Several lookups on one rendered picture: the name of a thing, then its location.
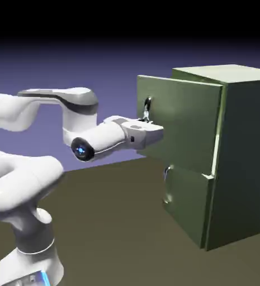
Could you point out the green cabinet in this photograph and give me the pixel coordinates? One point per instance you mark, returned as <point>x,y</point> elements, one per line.
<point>241,156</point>

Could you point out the small green cabinet door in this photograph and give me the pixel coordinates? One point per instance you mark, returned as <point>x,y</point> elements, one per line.
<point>185,201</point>

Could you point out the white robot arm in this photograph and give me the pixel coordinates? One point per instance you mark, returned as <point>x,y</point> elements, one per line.
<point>80,125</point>

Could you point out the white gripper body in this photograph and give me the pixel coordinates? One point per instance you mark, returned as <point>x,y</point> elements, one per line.
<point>151,135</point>

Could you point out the large green cabinet door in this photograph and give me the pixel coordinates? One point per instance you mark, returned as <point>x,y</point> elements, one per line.
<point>183,125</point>

